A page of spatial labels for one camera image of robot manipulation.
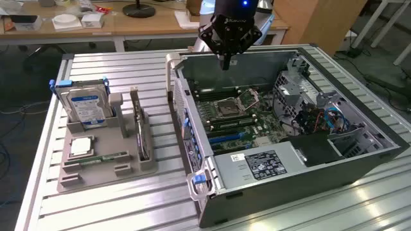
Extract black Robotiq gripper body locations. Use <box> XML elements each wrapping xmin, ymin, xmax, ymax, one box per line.
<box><xmin>212</xmin><ymin>0</ymin><xmax>257</xmax><ymax>55</ymax></box>

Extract GPU card with metal bracket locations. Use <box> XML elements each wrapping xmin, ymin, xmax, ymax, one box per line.
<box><xmin>129</xmin><ymin>87</ymin><xmax>152</xmax><ymax>162</ymax></box>

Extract black RAM slot bank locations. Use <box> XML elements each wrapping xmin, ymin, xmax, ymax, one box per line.
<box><xmin>193</xmin><ymin>87</ymin><xmax>241</xmax><ymax>102</ymax></box>

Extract blue expansion slot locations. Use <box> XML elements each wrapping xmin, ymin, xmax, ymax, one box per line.
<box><xmin>207</xmin><ymin>133</ymin><xmax>241</xmax><ymax>145</ymax></box>

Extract white paper stack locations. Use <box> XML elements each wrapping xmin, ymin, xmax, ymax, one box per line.
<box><xmin>173</xmin><ymin>10</ymin><xmax>201</xmax><ymax>30</ymax></box>

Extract brown cardboard box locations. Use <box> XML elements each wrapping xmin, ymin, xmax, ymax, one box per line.
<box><xmin>185</xmin><ymin>0</ymin><xmax>204</xmax><ymax>17</ymax></box>

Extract wooden desk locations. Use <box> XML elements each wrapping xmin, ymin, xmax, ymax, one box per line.
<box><xmin>0</xmin><ymin>0</ymin><xmax>291</xmax><ymax>52</ymax></box>

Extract wooden cabinet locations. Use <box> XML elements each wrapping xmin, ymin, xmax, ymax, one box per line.
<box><xmin>281</xmin><ymin>0</ymin><xmax>368</xmax><ymax>53</ymax></box>

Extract black round lamp base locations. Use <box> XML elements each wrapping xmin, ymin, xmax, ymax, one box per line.
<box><xmin>121</xmin><ymin>0</ymin><xmax>156</xmax><ymax>18</ymax></box>

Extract metal socket cover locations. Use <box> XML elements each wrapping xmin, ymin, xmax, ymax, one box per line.
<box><xmin>237</xmin><ymin>88</ymin><xmax>261</xmax><ymax>112</ymax></box>

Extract metal disk bay cage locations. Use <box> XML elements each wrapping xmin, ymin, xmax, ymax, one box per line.
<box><xmin>272</xmin><ymin>69</ymin><xmax>323</xmax><ymax>128</ymax></box>

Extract CPU socket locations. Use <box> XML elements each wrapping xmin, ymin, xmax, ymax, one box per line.
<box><xmin>216</xmin><ymin>97</ymin><xmax>241</xmax><ymax>116</ymax></box>

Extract installed dark RAM stick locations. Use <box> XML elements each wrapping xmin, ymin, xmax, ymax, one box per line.
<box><xmin>208</xmin><ymin>118</ymin><xmax>257</xmax><ymax>132</ymax></box>
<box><xmin>207</xmin><ymin>113</ymin><xmax>256</xmax><ymax>127</ymax></box>

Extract small white cardboard box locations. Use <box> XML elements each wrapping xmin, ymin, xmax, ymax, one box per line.
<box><xmin>80</xmin><ymin>13</ymin><xmax>105</xmax><ymax>28</ymax></box>

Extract green motherboard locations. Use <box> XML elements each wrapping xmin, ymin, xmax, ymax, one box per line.
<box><xmin>192</xmin><ymin>84</ymin><xmax>280</xmax><ymax>155</ymax></box>

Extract white round dish on box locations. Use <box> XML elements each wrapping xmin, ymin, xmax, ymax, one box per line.
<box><xmin>51</xmin><ymin>13</ymin><xmax>84</xmax><ymax>32</ymax></box>

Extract hard disk in blue carrier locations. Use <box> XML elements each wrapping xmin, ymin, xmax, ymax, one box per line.
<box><xmin>48</xmin><ymin>76</ymin><xmax>112</xmax><ymax>131</ymax></box>

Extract grey 3D-printed parts rack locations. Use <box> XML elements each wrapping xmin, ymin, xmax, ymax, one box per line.
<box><xmin>56</xmin><ymin>86</ymin><xmax>160</xmax><ymax>193</ymax></box>

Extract white box with black lid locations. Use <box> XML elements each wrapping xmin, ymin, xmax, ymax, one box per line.
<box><xmin>8</xmin><ymin>14</ymin><xmax>44</xmax><ymax>31</ymax></box>

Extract grey power supply unit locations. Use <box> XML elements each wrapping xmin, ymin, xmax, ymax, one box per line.
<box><xmin>212</xmin><ymin>141</ymin><xmax>307</xmax><ymax>190</ymax></box>

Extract silver CPU chip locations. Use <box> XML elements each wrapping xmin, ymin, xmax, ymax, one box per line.
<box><xmin>68</xmin><ymin>138</ymin><xmax>95</xmax><ymax>157</ymax></box>

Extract green RAM stick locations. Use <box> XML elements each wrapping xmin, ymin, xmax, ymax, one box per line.
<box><xmin>63</xmin><ymin>151</ymin><xmax>129</xmax><ymax>167</ymax></box>

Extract black open PC case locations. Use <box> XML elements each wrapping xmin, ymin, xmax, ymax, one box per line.
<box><xmin>164</xmin><ymin>43</ymin><xmax>411</xmax><ymax>229</ymax></box>

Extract white table frame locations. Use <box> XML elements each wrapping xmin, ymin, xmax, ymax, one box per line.
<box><xmin>351</xmin><ymin>0</ymin><xmax>411</xmax><ymax>66</ymax></box>

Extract blue wire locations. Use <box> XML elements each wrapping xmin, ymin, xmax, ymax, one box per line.
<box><xmin>323</xmin><ymin>107</ymin><xmax>351</xmax><ymax>133</ymax></box>

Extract floor cables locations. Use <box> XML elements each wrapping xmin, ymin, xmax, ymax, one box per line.
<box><xmin>0</xmin><ymin>100</ymin><xmax>47</xmax><ymax>209</ymax></box>

